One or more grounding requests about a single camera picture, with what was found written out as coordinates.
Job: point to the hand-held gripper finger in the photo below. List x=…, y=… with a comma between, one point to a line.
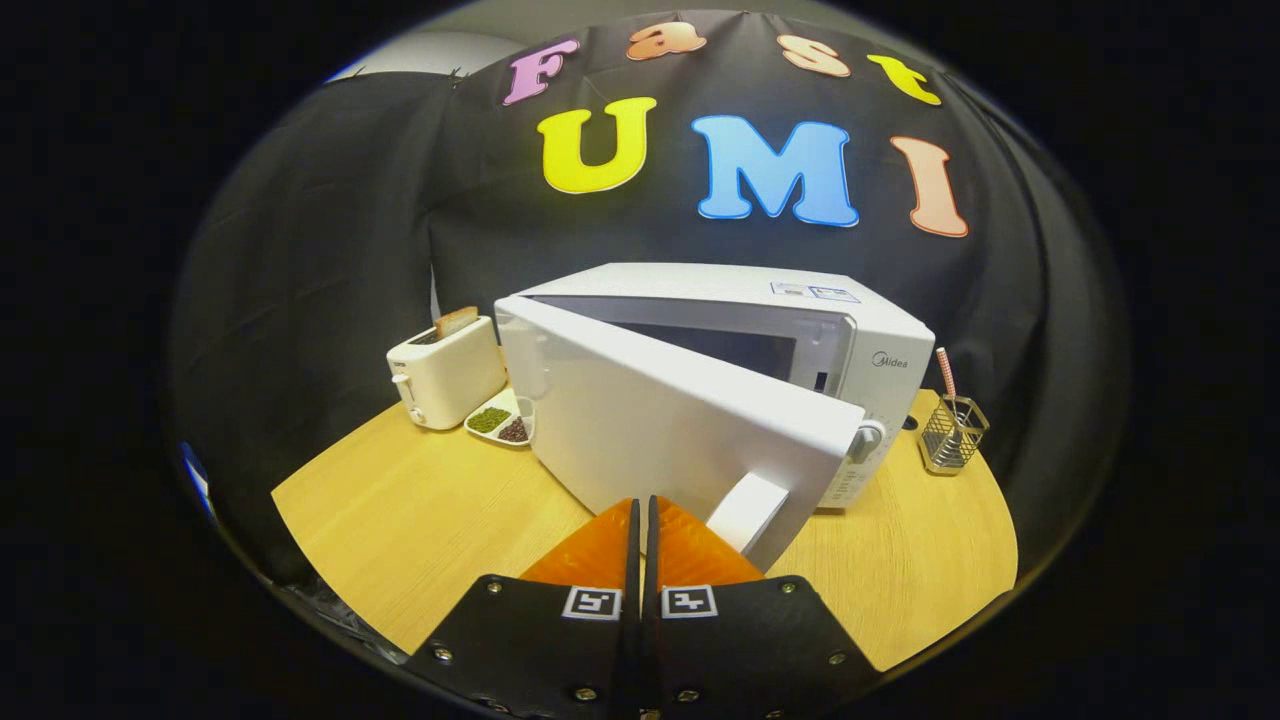
x=630, y=660
x=652, y=660

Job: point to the white microwave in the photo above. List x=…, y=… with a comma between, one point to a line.
x=650, y=410

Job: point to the white divided bean plate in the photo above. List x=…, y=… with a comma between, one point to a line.
x=495, y=420

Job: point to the cream toaster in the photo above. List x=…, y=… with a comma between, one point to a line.
x=450, y=380

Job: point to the toast bread slice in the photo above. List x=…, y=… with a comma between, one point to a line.
x=457, y=321

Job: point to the pink striped straw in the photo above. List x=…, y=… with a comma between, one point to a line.
x=945, y=372

